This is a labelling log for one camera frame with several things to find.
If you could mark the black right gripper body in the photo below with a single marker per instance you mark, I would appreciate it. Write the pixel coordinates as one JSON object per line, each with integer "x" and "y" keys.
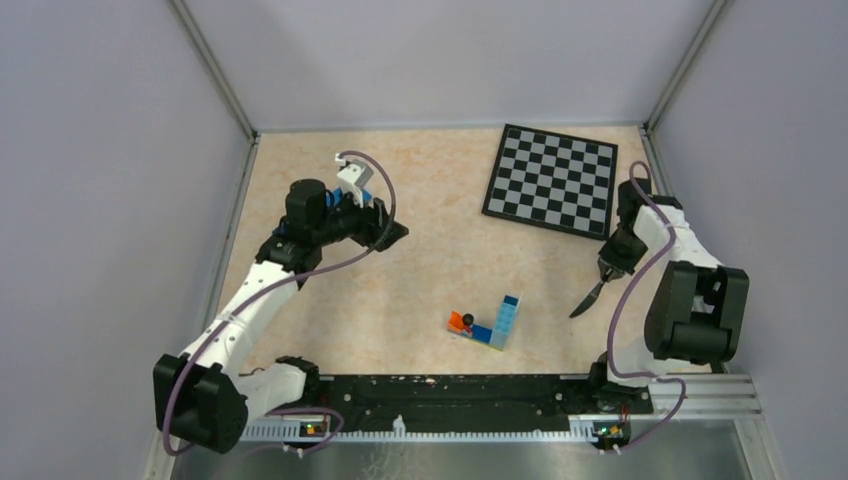
{"x": 624, "y": 248}

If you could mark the blue cloth napkin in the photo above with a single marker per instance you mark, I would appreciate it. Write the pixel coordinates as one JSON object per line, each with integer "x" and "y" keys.
{"x": 301, "y": 209}

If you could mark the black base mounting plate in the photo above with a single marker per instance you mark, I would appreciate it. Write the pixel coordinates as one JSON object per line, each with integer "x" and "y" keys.
{"x": 499, "y": 403}

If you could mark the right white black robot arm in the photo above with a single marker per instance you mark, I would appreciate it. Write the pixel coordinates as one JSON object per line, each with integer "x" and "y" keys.
{"x": 697, "y": 311}

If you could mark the aluminium frame rail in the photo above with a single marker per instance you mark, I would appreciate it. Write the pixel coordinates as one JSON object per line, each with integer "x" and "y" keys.
{"x": 704, "y": 426}

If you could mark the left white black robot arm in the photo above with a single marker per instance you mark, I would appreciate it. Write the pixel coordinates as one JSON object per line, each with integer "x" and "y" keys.
{"x": 202, "y": 398}

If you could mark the black white checkerboard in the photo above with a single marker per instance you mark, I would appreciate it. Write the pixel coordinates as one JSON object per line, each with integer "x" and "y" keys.
{"x": 553, "y": 181}

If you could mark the silver metal knife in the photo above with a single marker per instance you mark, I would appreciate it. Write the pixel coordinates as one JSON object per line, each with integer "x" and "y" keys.
{"x": 590, "y": 298}

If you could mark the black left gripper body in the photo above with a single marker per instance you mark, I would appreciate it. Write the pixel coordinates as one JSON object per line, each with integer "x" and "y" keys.
{"x": 349, "y": 220}

